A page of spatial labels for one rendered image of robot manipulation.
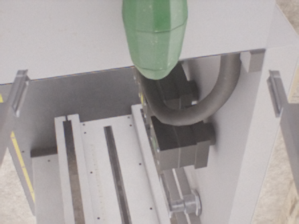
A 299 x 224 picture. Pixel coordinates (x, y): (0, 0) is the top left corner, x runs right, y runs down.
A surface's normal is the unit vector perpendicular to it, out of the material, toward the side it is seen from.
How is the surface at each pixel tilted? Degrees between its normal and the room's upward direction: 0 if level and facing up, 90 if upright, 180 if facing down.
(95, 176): 90
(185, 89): 90
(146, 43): 30
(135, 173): 90
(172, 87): 90
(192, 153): 0
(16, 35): 0
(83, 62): 0
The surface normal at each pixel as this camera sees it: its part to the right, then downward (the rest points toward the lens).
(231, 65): -0.05, 0.78
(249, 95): -0.98, 0.16
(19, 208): 0.21, 0.72
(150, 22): -0.31, 0.57
